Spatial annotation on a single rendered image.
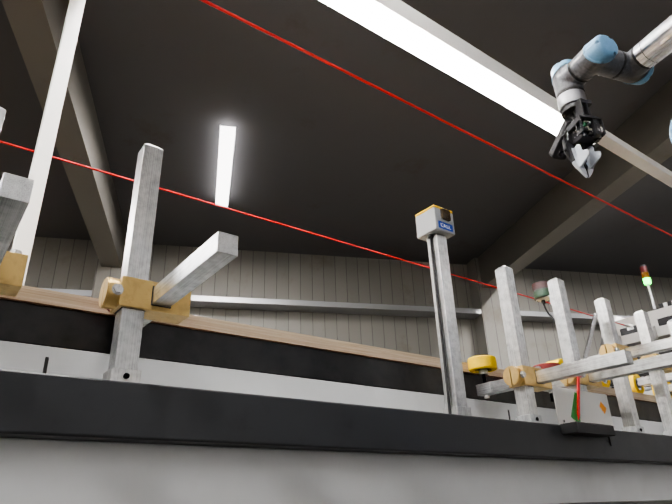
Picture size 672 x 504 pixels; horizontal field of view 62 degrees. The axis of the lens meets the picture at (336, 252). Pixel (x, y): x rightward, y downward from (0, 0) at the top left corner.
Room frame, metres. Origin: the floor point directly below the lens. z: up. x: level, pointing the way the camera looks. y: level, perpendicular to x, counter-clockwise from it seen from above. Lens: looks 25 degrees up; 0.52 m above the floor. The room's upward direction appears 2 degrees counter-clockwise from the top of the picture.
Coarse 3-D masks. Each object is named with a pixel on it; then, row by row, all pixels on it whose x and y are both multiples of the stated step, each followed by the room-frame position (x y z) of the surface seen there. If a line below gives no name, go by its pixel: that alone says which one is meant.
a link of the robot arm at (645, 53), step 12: (660, 24) 1.08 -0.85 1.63; (648, 36) 1.11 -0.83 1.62; (660, 36) 1.08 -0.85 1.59; (636, 48) 1.15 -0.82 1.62; (648, 48) 1.12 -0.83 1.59; (660, 48) 1.11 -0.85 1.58; (636, 60) 1.16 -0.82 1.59; (648, 60) 1.15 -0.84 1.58; (660, 60) 1.15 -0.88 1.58; (624, 72) 1.20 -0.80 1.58; (636, 72) 1.19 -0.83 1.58; (648, 72) 1.21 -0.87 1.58; (636, 84) 1.25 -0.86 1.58
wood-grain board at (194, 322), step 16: (32, 288) 0.93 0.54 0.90; (48, 304) 0.95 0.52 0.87; (64, 304) 0.97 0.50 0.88; (80, 304) 0.98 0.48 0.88; (96, 304) 1.00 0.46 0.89; (192, 320) 1.12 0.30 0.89; (208, 320) 1.14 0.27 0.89; (240, 336) 1.19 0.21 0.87; (256, 336) 1.21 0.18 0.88; (272, 336) 1.23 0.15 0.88; (288, 336) 1.26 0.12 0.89; (304, 336) 1.28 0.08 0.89; (352, 352) 1.37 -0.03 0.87; (368, 352) 1.40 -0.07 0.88; (384, 352) 1.43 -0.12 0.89; (400, 352) 1.47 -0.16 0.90; (464, 368) 1.61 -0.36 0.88; (640, 400) 2.22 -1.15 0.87
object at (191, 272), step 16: (208, 240) 0.68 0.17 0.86; (224, 240) 0.66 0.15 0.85; (192, 256) 0.72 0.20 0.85; (208, 256) 0.68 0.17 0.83; (224, 256) 0.68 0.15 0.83; (176, 272) 0.77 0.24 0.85; (192, 272) 0.73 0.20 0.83; (208, 272) 0.73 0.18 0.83; (160, 288) 0.82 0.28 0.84; (176, 288) 0.78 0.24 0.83; (192, 288) 0.79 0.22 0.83; (160, 304) 0.85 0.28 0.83; (144, 320) 0.93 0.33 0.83
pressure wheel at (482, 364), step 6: (468, 360) 1.59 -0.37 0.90; (474, 360) 1.57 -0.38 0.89; (480, 360) 1.56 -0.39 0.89; (486, 360) 1.56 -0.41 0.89; (492, 360) 1.57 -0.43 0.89; (468, 366) 1.60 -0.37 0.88; (474, 366) 1.57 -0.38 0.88; (480, 366) 1.56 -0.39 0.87; (486, 366) 1.56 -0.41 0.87; (492, 366) 1.57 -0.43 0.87; (474, 372) 1.63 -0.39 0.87; (480, 372) 1.59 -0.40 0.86; (486, 372) 1.59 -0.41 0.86; (486, 378) 1.60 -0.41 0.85
